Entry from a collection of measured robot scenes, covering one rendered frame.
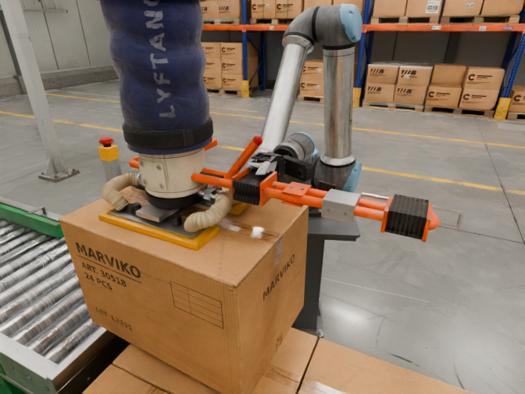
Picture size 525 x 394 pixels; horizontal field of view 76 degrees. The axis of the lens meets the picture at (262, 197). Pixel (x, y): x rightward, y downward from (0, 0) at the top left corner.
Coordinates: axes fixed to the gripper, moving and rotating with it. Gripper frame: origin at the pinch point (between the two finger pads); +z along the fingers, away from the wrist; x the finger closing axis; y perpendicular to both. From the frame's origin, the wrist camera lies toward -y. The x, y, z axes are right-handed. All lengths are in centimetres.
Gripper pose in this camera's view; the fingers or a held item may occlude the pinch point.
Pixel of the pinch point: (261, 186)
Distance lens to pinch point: 82.5
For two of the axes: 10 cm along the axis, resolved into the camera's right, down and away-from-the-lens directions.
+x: 0.0, -8.9, -4.5
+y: -9.0, -1.9, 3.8
